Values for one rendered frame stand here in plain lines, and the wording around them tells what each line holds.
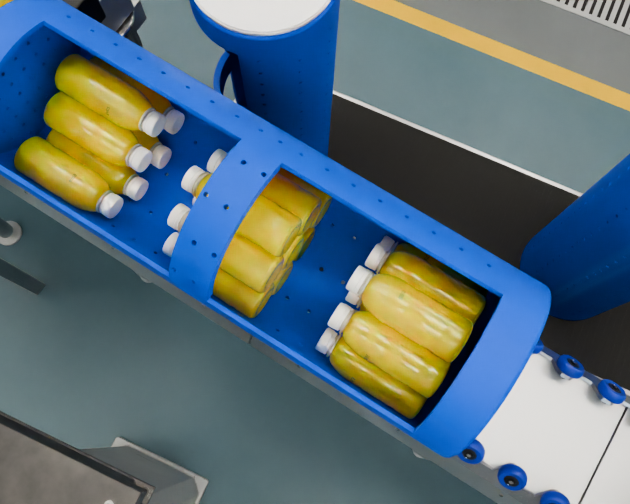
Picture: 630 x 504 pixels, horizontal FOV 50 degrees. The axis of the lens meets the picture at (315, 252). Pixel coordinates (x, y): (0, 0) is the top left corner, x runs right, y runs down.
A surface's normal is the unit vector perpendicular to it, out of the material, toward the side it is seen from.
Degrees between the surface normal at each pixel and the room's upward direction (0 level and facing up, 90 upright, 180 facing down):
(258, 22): 0
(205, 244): 36
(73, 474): 1
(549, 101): 0
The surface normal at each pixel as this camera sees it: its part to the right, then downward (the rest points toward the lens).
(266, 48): 0.07, 0.96
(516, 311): 0.19, -0.52
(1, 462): 0.02, -0.27
